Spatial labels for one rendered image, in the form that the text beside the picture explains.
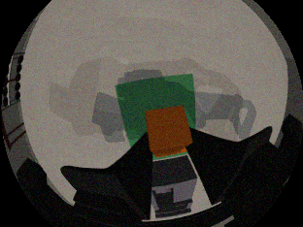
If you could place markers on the orange l-shaped block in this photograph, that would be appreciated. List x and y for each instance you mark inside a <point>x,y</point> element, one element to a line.
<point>168,131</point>

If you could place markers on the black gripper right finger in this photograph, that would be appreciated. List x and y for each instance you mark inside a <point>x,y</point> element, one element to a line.
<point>218,161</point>

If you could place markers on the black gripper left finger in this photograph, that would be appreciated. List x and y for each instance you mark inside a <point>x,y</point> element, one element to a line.
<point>129,178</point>

